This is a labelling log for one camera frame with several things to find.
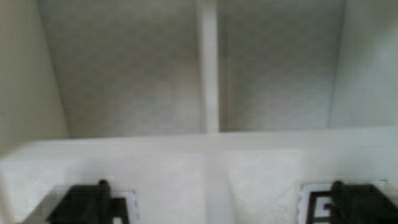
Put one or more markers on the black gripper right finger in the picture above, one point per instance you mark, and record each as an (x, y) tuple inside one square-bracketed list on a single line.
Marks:
[(362, 205)]

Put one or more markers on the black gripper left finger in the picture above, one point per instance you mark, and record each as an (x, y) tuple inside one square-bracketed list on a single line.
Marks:
[(90, 206)]

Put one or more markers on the white cabinet body box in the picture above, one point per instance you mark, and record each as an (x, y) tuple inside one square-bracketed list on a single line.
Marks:
[(129, 68)]

